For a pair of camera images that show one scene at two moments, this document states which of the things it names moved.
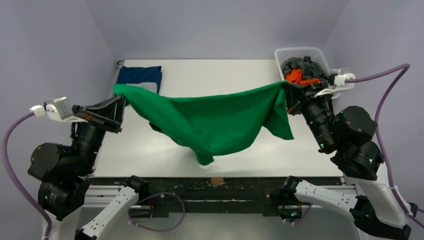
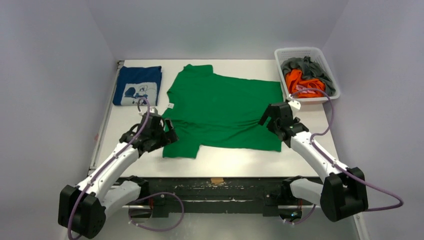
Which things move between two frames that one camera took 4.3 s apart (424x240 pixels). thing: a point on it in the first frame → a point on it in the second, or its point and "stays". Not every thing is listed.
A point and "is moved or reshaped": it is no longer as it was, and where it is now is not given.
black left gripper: [109, 113] → [168, 137]
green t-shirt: [215, 123] is moved or reshaped
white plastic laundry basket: [314, 53] stays
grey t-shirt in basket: [309, 69] stays
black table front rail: [158, 196] stays
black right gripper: [304, 97] → [276, 117]
